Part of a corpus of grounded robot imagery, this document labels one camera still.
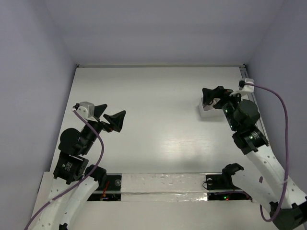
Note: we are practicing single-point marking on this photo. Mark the white divided pen holder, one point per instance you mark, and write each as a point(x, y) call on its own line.
point(207, 111)

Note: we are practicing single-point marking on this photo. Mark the aluminium side rail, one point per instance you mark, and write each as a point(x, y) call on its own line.
point(253, 141)

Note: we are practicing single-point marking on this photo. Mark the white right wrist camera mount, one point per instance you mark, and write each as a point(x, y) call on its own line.
point(245, 87)

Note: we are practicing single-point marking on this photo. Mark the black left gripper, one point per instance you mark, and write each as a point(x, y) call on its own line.
point(102, 121)

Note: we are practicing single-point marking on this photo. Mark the foil covered front rail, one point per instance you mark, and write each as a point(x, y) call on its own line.
point(163, 187)

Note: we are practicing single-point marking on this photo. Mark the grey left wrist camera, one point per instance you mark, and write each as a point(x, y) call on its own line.
point(85, 110)

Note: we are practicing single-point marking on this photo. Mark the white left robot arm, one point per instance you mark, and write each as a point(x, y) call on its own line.
point(74, 180)

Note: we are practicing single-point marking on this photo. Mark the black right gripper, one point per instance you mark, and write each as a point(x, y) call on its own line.
point(219, 92)

